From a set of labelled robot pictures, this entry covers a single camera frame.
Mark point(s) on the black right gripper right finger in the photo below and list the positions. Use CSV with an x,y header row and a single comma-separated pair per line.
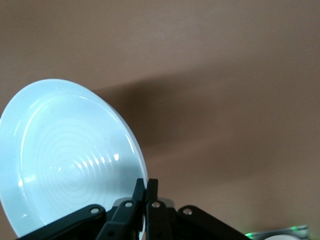
x,y
160,220

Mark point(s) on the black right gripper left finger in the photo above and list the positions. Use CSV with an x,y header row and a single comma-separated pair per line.
x,y
120,220

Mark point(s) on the light blue round plate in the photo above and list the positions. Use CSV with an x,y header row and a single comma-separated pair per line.
x,y
62,150

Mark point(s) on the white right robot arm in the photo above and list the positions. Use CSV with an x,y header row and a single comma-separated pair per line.
x,y
282,237

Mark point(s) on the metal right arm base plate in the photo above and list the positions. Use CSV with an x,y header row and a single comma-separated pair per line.
x,y
275,230

